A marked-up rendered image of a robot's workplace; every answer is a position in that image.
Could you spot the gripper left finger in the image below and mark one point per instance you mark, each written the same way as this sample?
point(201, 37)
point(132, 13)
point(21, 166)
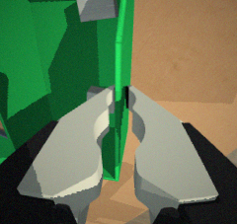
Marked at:
point(62, 163)

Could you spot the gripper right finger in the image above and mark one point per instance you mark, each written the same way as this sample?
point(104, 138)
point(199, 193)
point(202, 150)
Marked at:
point(176, 166)

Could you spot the green bin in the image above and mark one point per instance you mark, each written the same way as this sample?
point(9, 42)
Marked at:
point(48, 62)

